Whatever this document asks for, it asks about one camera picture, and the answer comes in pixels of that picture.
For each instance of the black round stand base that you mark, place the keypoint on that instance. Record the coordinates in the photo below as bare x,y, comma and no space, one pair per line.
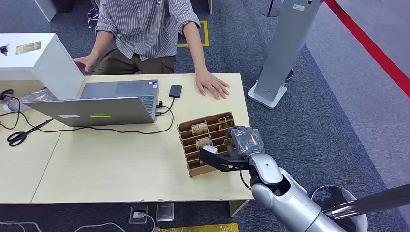
270,12

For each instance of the grey laptop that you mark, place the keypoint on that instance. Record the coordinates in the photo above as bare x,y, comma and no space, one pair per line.
96,110

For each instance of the black key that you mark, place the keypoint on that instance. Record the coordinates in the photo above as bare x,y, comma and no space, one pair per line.
4,50

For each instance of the person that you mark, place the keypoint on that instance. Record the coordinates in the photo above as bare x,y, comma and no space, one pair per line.
144,28

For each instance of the white box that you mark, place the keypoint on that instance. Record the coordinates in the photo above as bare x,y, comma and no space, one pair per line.
54,64

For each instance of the black round device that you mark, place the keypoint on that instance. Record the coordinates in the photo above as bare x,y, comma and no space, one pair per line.
6,94

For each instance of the clear plastic bag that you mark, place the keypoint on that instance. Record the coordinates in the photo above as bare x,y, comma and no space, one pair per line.
33,96

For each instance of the grey pillar stand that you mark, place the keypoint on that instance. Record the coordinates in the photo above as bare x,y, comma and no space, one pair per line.
282,48

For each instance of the cardboard card holder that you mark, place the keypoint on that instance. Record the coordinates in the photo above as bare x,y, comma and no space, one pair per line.
198,160

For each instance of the chrome round stanchion base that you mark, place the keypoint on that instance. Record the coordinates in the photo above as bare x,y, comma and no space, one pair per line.
333,197

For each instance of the black bracket wrist camera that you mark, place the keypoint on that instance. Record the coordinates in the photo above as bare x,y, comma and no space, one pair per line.
221,161

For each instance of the person's right hand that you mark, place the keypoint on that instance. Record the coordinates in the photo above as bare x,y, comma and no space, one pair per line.
85,62

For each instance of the floor power socket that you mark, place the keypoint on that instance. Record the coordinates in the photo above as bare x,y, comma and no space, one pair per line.
138,214

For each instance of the metal floor plate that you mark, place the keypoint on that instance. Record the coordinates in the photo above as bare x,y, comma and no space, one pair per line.
165,211

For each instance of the wooden desk leg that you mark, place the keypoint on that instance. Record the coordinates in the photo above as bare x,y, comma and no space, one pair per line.
237,207

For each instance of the black flat device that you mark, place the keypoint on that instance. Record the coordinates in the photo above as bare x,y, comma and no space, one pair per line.
175,91

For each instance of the black scissors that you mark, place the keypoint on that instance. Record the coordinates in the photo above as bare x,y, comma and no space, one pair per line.
19,137

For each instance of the printed hotel card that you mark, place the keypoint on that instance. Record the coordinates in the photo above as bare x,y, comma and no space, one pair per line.
28,47
199,128
203,142
225,122

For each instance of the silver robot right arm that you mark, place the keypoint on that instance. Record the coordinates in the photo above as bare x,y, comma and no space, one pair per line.
288,201

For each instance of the red barrier strip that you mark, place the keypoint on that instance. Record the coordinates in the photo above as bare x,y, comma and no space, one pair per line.
371,48

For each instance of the person's left hand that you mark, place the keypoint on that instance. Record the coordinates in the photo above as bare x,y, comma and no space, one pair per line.
209,84

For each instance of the chrome stanchion pole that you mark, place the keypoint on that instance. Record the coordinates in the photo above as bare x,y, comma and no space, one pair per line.
368,201

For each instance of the white cabinet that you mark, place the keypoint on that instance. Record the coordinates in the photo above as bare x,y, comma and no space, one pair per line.
46,8

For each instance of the person's right forearm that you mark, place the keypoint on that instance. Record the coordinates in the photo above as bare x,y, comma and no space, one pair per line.
101,46

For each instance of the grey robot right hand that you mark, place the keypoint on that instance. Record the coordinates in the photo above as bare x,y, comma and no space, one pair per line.
246,142

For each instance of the person's left forearm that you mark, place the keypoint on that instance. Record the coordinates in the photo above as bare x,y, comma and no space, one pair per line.
195,48

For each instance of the yellow tape strip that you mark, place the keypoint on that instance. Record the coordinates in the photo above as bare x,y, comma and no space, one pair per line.
198,228

